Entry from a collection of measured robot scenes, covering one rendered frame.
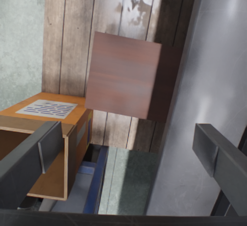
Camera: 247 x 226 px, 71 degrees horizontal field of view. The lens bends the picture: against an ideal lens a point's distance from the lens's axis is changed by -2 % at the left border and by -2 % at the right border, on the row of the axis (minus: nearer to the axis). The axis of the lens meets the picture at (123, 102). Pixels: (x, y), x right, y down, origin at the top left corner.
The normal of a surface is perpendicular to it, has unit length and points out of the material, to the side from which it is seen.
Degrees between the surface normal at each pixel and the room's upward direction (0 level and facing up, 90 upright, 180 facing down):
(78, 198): 0
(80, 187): 0
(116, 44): 0
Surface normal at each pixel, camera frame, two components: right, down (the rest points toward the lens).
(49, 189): 0.11, -0.95
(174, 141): -0.54, 0.16
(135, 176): -0.03, 0.28
